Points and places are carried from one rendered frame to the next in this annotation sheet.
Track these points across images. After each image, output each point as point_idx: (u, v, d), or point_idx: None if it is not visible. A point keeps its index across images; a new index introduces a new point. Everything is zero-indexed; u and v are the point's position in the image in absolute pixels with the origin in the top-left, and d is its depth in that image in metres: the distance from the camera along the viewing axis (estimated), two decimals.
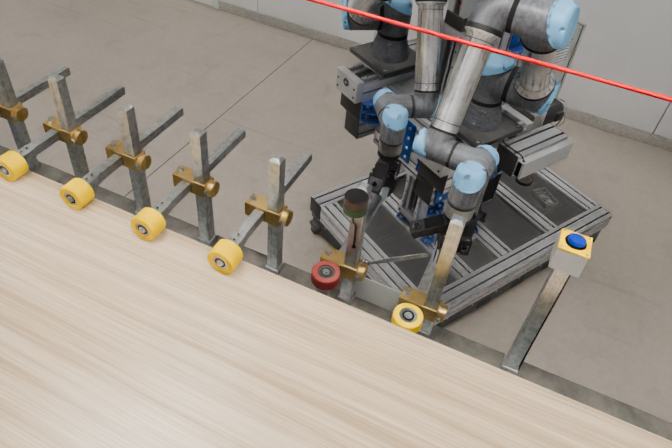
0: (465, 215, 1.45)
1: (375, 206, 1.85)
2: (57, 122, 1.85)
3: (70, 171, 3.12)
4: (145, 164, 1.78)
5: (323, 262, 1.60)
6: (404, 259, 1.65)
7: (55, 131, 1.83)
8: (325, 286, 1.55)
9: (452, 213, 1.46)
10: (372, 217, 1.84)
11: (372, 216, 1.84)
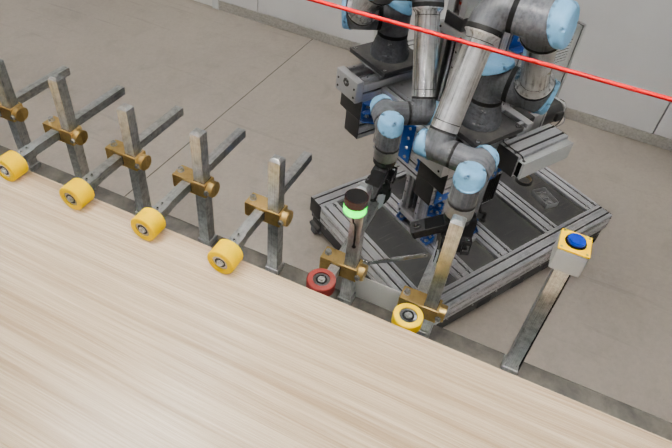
0: (465, 215, 1.45)
1: (371, 212, 1.83)
2: (57, 122, 1.85)
3: (70, 171, 3.12)
4: (145, 164, 1.78)
5: (318, 269, 1.57)
6: (404, 259, 1.65)
7: (55, 131, 1.83)
8: (320, 294, 1.53)
9: (452, 213, 1.46)
10: (368, 223, 1.82)
11: (368, 222, 1.81)
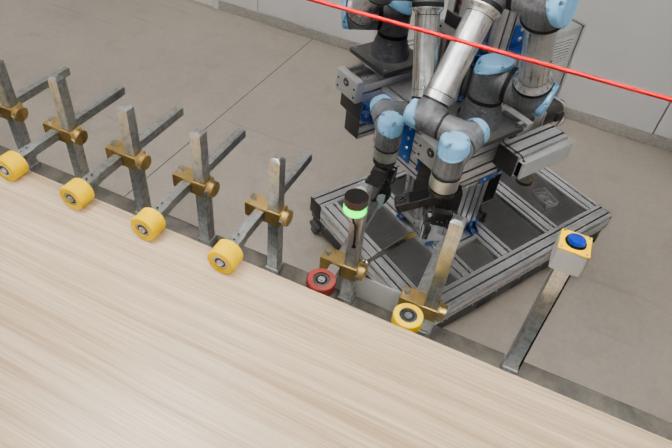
0: (450, 187, 1.42)
1: (371, 212, 1.83)
2: (57, 122, 1.85)
3: (70, 171, 3.12)
4: (145, 164, 1.78)
5: (318, 269, 1.57)
6: (396, 245, 1.63)
7: (55, 131, 1.83)
8: (320, 294, 1.53)
9: (436, 185, 1.42)
10: (368, 223, 1.82)
11: (368, 222, 1.81)
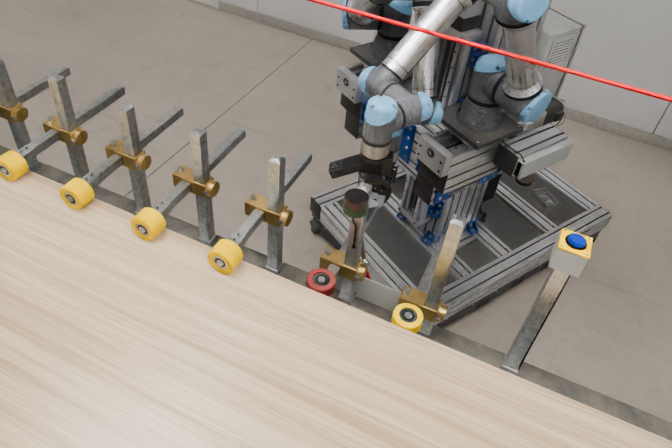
0: (379, 151, 1.44)
1: (371, 212, 1.83)
2: (57, 122, 1.85)
3: (70, 171, 3.12)
4: (145, 164, 1.78)
5: (318, 269, 1.57)
6: None
7: (55, 131, 1.83)
8: (320, 294, 1.53)
9: (366, 149, 1.45)
10: (368, 223, 1.82)
11: (368, 222, 1.81)
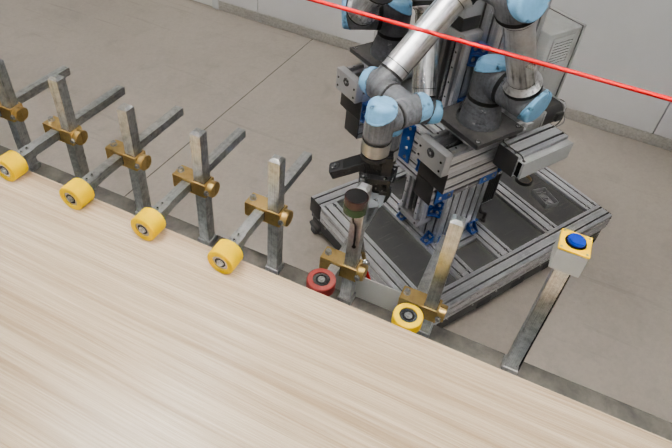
0: (379, 151, 1.44)
1: (371, 212, 1.83)
2: (57, 122, 1.85)
3: (70, 171, 3.12)
4: (145, 164, 1.78)
5: (318, 269, 1.57)
6: None
7: (55, 131, 1.83)
8: (320, 294, 1.53)
9: (366, 150, 1.45)
10: (368, 223, 1.82)
11: (368, 222, 1.81)
